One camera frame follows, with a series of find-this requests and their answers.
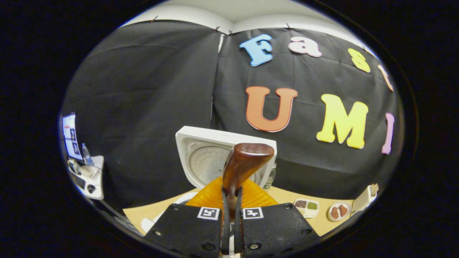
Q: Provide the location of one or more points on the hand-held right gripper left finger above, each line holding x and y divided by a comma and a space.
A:
186, 229

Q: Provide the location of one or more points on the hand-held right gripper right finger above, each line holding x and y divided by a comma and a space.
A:
276, 229

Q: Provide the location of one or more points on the brown wooden spoon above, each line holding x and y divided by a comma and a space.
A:
244, 161

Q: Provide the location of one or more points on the white rice cooker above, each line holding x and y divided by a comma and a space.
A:
200, 143

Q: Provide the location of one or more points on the white divided grain dish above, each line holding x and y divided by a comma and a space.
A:
306, 208

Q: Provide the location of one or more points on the clear water bottle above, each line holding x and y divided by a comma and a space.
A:
269, 177

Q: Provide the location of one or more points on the white round plate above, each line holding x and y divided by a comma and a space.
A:
339, 219

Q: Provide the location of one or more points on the white toaster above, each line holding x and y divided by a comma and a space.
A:
362, 202

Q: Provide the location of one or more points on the white side desk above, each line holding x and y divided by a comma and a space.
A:
96, 190

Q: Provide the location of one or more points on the black computer mouse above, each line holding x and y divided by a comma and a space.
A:
91, 189

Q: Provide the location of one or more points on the toast slice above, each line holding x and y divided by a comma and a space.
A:
374, 190

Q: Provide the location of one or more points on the blue drink bottle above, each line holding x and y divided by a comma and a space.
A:
87, 156

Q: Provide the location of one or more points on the black backdrop cloth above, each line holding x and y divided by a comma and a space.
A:
143, 107

